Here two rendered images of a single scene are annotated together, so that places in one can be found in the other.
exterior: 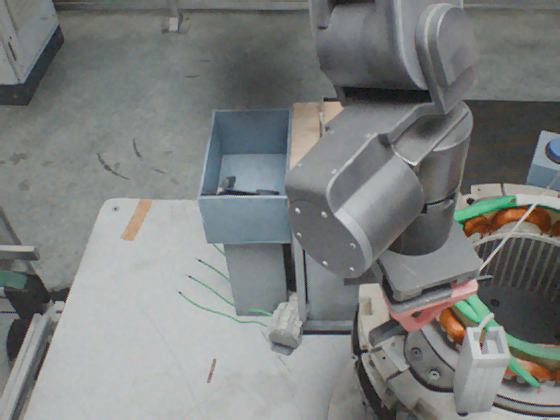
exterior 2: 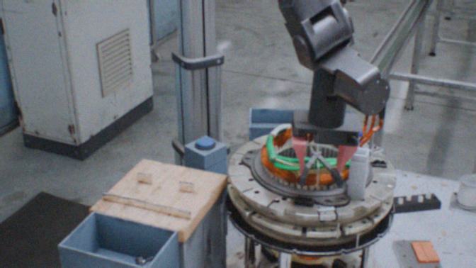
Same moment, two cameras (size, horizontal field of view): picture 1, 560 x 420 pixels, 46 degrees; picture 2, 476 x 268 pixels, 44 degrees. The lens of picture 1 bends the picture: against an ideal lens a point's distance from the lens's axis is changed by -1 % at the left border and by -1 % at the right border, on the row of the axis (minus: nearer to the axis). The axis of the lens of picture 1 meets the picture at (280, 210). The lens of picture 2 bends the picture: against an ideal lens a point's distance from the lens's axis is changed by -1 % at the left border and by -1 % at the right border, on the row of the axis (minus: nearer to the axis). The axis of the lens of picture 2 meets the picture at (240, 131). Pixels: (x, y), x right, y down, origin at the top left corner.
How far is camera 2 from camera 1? 0.79 m
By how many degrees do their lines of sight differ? 61
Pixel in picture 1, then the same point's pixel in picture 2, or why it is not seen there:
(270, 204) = (173, 243)
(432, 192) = not seen: hidden behind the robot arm
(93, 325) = not seen: outside the picture
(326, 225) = (377, 87)
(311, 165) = (359, 72)
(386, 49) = (343, 26)
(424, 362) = (334, 200)
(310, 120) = (115, 206)
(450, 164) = not seen: hidden behind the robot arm
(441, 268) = (352, 120)
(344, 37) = (325, 32)
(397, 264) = (346, 127)
